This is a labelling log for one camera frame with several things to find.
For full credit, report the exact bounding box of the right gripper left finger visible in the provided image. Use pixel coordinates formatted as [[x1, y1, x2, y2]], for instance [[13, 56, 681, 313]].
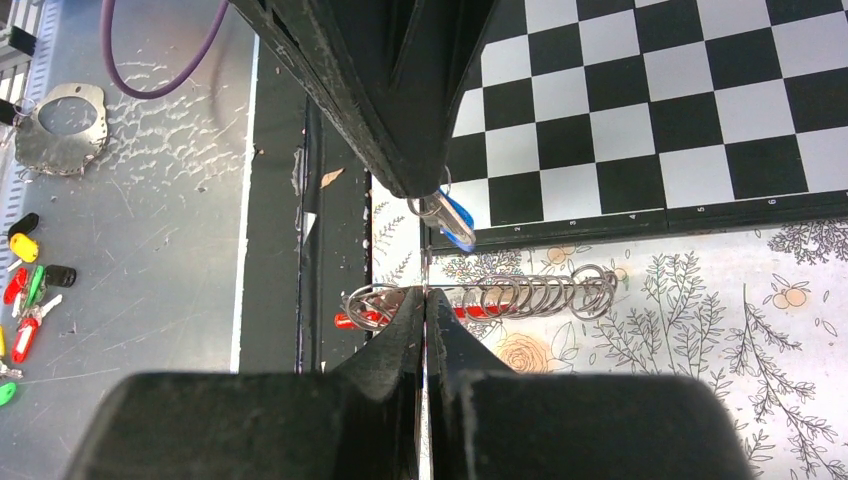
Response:
[[331, 288, 425, 403]]

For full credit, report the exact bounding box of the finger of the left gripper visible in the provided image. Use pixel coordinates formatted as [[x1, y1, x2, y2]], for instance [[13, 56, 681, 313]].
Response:
[[390, 1, 497, 193], [231, 1, 424, 198]]

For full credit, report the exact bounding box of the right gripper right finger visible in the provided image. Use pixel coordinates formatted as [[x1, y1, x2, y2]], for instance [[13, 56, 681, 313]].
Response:
[[425, 289, 513, 398]]

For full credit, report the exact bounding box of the blue key tag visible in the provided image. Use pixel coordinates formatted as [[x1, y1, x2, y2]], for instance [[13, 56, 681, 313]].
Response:
[[436, 190, 476, 253]]

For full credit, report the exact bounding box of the silver key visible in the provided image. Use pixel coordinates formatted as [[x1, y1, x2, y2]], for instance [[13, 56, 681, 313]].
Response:
[[407, 167, 476, 252]]

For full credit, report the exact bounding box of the keyring with red fob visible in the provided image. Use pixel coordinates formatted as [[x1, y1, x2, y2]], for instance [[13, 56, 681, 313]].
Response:
[[332, 264, 628, 333]]

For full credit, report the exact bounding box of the spare silver keyring plate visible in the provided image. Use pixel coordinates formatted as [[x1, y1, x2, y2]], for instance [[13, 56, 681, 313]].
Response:
[[14, 83, 109, 176]]

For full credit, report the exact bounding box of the black white chessboard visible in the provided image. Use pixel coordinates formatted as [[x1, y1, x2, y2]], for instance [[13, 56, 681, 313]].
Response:
[[448, 1, 847, 250]]

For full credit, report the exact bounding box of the floral table mat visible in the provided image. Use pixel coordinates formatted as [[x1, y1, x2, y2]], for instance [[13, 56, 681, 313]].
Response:
[[370, 185, 847, 479]]

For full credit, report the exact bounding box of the coloured key tags bunch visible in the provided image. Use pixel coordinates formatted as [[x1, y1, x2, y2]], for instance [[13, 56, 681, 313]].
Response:
[[1, 212, 77, 406]]

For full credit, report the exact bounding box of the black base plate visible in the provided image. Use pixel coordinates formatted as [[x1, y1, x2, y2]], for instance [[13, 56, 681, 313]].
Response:
[[233, 47, 371, 373]]

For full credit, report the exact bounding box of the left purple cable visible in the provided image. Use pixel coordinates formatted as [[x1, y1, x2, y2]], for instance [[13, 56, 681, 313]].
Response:
[[99, 0, 230, 101]]

